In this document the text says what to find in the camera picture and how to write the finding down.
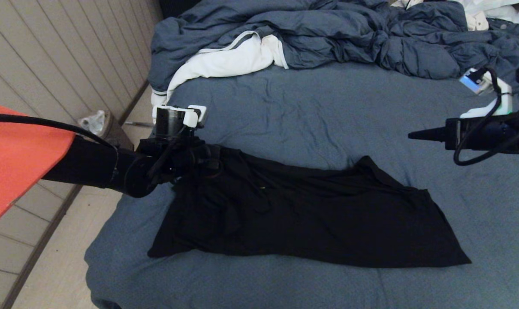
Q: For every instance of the crumpled blue duvet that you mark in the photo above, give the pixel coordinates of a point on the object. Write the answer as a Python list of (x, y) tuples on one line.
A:
[(349, 34)]

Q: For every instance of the white pillow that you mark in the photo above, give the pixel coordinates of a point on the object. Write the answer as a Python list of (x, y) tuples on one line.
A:
[(499, 13)]

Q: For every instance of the black moon print t-shirt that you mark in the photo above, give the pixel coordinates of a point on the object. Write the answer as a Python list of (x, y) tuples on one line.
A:
[(306, 214)]

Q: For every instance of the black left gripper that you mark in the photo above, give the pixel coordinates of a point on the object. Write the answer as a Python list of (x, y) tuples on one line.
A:
[(191, 161)]

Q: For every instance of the white garment with grey stripe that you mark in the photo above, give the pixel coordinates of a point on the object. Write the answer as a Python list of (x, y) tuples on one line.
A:
[(225, 62)]

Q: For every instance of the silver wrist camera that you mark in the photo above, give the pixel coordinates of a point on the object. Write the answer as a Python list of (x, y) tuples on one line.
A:
[(487, 92), (201, 115)]

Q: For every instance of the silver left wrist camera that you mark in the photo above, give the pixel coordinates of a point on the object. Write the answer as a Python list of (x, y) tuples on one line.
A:
[(201, 115)]

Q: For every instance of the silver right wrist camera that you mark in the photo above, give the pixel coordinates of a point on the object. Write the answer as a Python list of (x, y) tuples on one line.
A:
[(487, 92)]

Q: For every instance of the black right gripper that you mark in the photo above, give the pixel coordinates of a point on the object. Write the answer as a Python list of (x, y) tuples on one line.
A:
[(491, 133)]

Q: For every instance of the blue bed sheet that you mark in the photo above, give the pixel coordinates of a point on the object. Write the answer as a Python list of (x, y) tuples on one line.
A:
[(328, 120)]

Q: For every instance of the brown trash bin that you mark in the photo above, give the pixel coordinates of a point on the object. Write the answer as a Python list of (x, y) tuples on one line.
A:
[(118, 135)]

